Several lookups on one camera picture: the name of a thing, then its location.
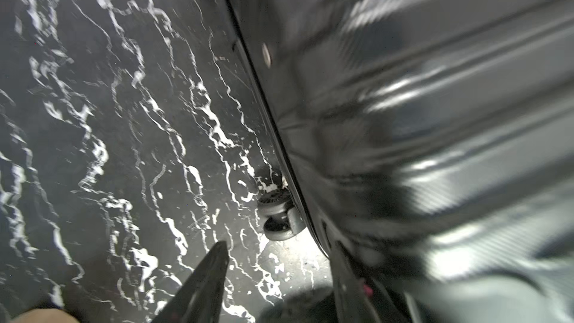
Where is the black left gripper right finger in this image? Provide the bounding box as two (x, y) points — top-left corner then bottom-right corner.
(330, 242), (408, 322)

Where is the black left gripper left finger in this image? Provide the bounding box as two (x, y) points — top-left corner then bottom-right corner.
(152, 241), (230, 323)

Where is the black hard-shell suitcase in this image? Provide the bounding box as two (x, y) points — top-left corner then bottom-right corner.
(216, 0), (573, 322)

